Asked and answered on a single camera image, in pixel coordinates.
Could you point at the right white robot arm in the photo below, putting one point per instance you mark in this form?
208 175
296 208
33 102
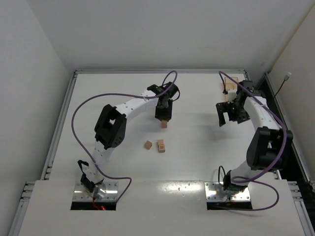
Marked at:
269 149

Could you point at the plain wooden cube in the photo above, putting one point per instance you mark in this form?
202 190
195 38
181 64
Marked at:
148 145

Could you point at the metal base plate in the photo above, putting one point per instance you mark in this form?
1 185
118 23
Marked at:
106 192
216 194

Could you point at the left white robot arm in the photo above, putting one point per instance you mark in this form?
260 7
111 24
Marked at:
110 128

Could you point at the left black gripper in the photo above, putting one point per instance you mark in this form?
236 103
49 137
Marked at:
163 113

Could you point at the transparent amber plastic bin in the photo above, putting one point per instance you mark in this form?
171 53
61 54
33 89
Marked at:
229 85

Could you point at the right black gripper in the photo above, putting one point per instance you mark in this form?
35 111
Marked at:
228 107

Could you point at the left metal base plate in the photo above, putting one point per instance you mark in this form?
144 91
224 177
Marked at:
106 192

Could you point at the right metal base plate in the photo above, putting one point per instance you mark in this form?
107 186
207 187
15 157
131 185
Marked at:
216 194

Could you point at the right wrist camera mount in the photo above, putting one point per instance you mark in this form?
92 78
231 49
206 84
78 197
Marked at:
231 95

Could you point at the wooden cube with lines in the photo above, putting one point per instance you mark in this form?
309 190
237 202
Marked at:
161 148

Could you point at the wooden cube block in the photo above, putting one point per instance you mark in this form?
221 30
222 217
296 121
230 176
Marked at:
164 124

